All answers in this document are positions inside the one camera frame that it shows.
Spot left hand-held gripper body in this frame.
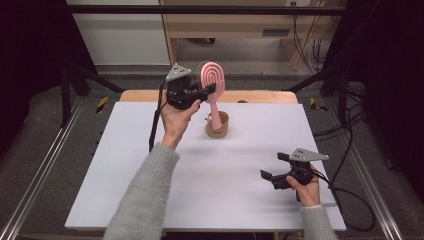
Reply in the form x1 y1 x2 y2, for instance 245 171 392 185
165 63 208 111

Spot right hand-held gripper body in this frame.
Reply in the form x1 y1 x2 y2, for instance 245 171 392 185
271 147 330 191

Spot pink hairbrush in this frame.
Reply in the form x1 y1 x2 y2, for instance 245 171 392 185
196 60 226 131

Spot brown round wooden holder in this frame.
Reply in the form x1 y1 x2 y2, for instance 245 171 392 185
204 110 230 139

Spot person's right hand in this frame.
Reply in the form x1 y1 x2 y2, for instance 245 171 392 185
285 164 322 208

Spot person's left hand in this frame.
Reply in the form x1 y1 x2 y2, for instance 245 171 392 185
160 99 202 150

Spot white board sheet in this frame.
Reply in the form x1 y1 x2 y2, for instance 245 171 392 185
64 101 347 232

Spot wooden table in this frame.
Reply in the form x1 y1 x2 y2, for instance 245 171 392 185
119 89 299 104

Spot yellow black tape marker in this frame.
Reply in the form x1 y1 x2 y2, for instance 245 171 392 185
95 96 110 114
309 97 329 113

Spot light wooden desk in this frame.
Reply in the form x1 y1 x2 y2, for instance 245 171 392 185
159 0 336 72

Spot white cabinet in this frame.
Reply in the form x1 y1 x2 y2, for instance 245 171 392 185
65 0 172 66

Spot black curtain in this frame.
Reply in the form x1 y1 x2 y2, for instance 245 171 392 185
0 0 98 155
323 0 424 196

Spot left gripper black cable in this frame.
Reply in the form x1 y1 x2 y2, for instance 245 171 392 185
148 77 168 153

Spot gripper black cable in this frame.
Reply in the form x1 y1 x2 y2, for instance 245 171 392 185
312 169 377 233
148 77 168 153

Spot black floor cables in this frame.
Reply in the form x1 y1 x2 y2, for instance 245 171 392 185
312 83 368 185

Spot aluminium floor rail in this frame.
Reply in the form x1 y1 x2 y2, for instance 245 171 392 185
0 96 86 240
323 99 405 240

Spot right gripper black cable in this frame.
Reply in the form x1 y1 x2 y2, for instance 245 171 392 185
312 169 377 233

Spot black frame stand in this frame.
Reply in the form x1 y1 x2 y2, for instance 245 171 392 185
59 62 125 128
285 64 350 125

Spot black horizontal frame bar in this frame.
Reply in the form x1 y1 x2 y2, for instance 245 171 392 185
43 4 349 16

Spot hanging cables by desk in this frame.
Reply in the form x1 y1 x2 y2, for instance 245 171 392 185
291 13 332 73

